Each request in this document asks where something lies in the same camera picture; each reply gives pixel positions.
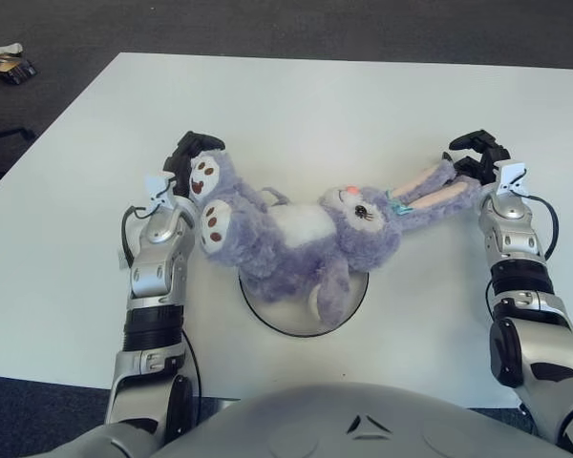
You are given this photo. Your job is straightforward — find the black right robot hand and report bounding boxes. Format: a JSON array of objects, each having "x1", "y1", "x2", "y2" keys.
[{"x1": 441, "y1": 128, "x2": 512, "y2": 188}]

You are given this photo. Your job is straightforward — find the dark cardboard box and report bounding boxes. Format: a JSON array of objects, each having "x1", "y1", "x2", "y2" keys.
[{"x1": 0, "y1": 54, "x2": 38, "y2": 86}]

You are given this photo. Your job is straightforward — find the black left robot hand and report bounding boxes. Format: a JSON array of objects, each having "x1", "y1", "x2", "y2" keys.
[{"x1": 161, "y1": 131, "x2": 227, "y2": 201}]

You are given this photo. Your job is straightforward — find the grey robot torso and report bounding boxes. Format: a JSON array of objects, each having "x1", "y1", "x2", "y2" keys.
[{"x1": 147, "y1": 381, "x2": 573, "y2": 458}]

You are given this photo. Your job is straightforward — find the purple plush rabbit doll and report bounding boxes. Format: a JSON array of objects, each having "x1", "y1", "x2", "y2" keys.
[{"x1": 188, "y1": 147, "x2": 486, "y2": 333}]

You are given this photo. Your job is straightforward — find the white plate with black rim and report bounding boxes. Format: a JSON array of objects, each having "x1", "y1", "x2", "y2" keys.
[{"x1": 237, "y1": 271, "x2": 371, "y2": 339}]

